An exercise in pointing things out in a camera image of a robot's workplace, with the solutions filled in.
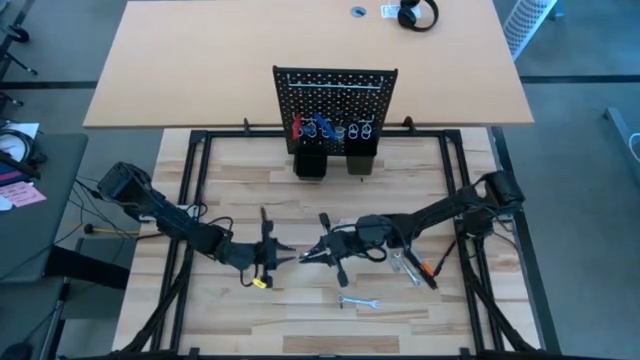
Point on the thin black rod tool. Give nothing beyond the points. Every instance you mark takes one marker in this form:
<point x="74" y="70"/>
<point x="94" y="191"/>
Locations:
<point x="445" y="258"/>

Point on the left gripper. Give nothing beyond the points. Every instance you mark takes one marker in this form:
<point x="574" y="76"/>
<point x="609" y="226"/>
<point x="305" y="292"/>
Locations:
<point x="266" y="250"/>

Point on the white paper sheet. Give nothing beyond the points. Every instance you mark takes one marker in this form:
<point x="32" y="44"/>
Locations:
<point x="27" y="129"/>

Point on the short black pegboard bin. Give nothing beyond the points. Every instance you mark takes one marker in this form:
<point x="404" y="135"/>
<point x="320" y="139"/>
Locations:
<point x="310" y="167"/>

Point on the yellow tape tag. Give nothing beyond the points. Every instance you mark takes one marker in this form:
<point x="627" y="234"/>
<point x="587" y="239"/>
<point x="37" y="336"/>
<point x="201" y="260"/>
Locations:
<point x="260" y="283"/>

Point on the grey table leg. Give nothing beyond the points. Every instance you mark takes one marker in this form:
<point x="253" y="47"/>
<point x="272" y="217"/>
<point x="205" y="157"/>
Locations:
<point x="617" y="122"/>

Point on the tan desk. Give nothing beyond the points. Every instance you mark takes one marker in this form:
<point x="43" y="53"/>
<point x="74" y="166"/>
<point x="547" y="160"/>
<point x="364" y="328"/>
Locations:
<point x="200" y="60"/>

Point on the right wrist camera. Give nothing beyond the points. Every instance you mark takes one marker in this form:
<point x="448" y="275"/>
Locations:
<point x="372" y="230"/>

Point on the white card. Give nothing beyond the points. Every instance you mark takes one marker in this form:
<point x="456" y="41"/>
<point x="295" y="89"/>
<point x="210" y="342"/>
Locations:
<point x="389" y="11"/>

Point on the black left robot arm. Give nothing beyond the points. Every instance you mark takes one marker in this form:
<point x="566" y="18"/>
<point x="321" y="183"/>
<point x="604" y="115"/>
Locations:
<point x="170" y="220"/>

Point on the pink paper note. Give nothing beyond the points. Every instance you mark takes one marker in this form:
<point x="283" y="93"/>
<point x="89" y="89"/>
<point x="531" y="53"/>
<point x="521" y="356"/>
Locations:
<point x="22" y="194"/>

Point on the yellow rod black knob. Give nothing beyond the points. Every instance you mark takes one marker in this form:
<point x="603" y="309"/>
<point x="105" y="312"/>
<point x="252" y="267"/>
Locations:
<point x="89" y="229"/>

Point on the grey desk grommet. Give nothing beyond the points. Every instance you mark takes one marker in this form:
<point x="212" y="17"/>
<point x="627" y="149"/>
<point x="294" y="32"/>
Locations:
<point x="358" y="12"/>

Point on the black clamp knob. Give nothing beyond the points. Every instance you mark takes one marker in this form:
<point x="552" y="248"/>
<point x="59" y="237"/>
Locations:
<point x="409" y="125"/>
<point x="246" y="127"/>

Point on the black perforated pegboard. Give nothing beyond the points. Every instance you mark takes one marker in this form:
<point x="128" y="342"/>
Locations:
<point x="320" y="100"/>

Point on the tall black pegboard bin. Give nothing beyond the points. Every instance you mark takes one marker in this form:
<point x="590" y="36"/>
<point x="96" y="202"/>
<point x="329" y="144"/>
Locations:
<point x="361" y="162"/>

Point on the black chair base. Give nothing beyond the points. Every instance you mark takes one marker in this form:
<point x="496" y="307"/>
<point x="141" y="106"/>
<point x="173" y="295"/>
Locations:
<point x="19" y="34"/>

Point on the white perforated panel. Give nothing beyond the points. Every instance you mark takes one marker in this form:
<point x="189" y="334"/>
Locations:
<point x="527" y="25"/>

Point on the white hook rail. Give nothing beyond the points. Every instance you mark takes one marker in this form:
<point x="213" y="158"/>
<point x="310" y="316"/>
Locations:
<point x="335" y="86"/>

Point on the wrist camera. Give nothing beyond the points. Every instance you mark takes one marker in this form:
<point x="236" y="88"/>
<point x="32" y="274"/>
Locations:
<point x="372" y="230"/>
<point x="240" y="256"/>

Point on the black floor box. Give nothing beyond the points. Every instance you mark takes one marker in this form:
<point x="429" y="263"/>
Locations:
<point x="85" y="267"/>

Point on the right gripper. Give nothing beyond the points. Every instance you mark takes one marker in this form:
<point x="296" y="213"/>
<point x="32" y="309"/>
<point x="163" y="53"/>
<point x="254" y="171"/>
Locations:
<point x="342" y="245"/>

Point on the dark grey side desk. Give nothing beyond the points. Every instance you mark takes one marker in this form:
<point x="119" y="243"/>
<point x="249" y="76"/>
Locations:
<point x="45" y="230"/>

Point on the black headphones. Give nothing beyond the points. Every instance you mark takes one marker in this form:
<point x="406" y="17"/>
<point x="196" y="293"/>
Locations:
<point x="407" y="17"/>

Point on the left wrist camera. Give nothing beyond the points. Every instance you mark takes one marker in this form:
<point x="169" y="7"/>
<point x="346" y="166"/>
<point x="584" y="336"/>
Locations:
<point x="240" y="256"/>

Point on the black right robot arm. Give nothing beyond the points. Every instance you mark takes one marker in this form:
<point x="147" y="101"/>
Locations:
<point x="440" y="210"/>

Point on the chrome combination wrench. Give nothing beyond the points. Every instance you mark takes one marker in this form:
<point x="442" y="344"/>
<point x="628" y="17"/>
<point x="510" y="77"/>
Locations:
<point x="396" y="262"/>
<point x="360" y="301"/>
<point x="410" y="272"/>

